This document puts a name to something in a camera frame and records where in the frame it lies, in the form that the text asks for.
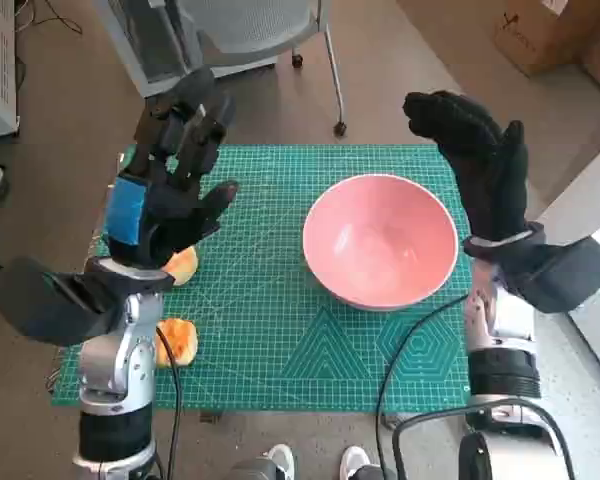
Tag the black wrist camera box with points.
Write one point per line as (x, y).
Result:
(570, 270)
(40, 300)

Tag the black robot left hand, blue tape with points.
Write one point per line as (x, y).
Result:
(130, 210)

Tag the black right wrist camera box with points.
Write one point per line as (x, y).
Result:
(570, 270)

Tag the grey mesh chair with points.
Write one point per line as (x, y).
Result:
(260, 25)

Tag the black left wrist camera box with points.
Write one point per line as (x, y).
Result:
(40, 300)

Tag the round bread bun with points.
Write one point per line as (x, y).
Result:
(184, 267)

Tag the pink bowl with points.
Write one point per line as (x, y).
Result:
(380, 240)

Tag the black gloved robot right hand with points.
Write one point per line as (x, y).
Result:
(485, 170)

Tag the dark table bracket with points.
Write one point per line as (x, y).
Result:
(392, 421)

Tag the white furniture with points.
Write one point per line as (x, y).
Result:
(580, 210)

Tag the cardboard box with print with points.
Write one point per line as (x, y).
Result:
(540, 35)

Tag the rectangular striped bread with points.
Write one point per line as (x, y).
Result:
(182, 345)

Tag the green cutting mat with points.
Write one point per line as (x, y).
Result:
(260, 360)

